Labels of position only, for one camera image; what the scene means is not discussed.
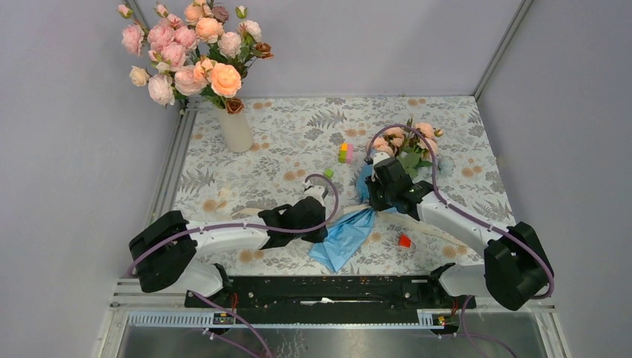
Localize purple cable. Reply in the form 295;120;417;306
365;124;556;358
125;173;341;358

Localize small green cube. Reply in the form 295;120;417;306
323;169;335;179

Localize white ceramic vase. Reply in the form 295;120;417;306
215;108;254;153

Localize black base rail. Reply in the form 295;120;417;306
209;275;476;324

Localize stacked coloured toy blocks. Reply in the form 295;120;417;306
338;142;353;164

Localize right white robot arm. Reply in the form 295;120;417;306
364;153;554;311

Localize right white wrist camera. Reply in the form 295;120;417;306
368;152;393;169

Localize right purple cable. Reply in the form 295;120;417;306
365;124;556;358

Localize pink and peach rose bunch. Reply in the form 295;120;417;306
116;1;274;115

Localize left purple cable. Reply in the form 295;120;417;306
125;173;341;358

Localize red block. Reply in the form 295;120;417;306
398;233;412;248

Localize flower bouquet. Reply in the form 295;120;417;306
309;120;444;272

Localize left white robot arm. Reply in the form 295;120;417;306
128;196;327;307

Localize cream printed ribbon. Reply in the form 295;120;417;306
216;186;465;246

